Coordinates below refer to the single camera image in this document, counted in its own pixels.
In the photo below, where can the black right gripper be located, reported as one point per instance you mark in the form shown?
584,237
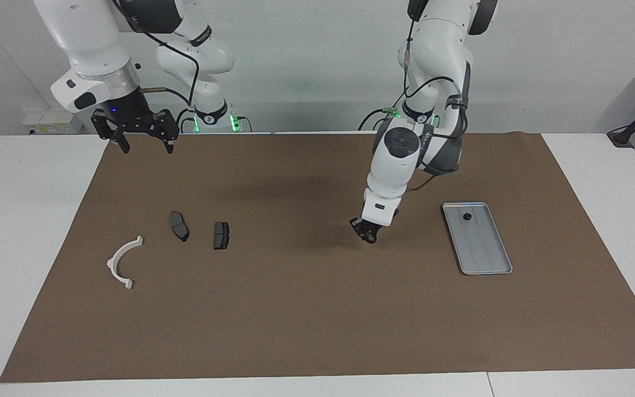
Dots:
130,113

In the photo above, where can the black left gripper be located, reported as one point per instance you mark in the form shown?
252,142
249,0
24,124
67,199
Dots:
375,225

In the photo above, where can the large black bearing gear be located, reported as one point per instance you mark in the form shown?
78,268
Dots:
370,241

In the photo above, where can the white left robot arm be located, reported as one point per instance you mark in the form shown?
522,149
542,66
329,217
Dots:
400,165

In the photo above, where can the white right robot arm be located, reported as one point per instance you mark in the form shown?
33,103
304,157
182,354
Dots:
91,44

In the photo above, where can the silver metal tray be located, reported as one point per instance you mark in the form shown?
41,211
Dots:
483,253

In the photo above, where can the long dark brake pad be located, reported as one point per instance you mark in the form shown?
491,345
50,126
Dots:
179,226

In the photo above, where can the white power strip box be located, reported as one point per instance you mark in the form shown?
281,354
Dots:
53,121

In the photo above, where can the brown table mat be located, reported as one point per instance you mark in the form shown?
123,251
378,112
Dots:
317,320

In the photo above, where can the short dark brake pad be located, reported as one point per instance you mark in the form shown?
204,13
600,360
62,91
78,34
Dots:
221,235

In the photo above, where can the white curved plastic bracket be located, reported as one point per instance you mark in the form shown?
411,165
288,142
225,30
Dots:
111,264

